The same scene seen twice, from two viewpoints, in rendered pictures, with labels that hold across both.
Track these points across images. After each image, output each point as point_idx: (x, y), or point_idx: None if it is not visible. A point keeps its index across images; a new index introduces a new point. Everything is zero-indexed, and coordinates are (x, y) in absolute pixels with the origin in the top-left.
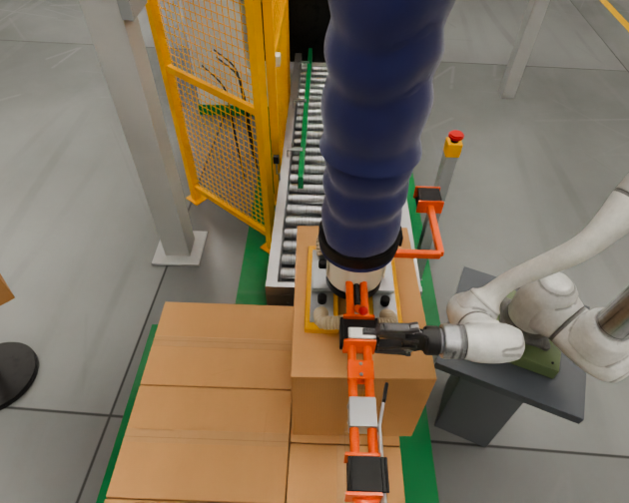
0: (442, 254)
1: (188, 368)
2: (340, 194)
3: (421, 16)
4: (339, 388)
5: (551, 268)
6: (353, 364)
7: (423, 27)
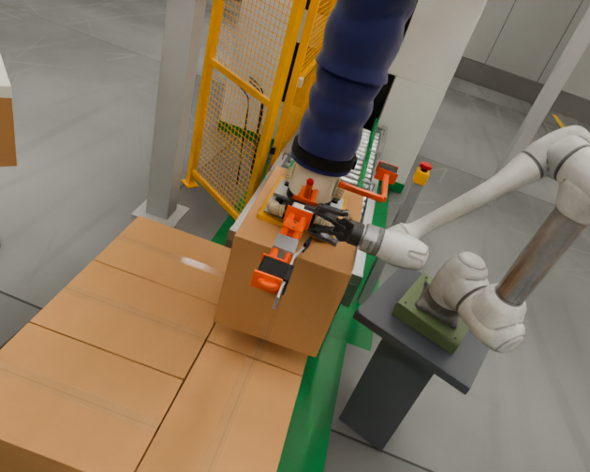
0: (384, 200)
1: (139, 263)
2: (320, 95)
3: None
4: None
5: (462, 205)
6: (289, 220)
7: None
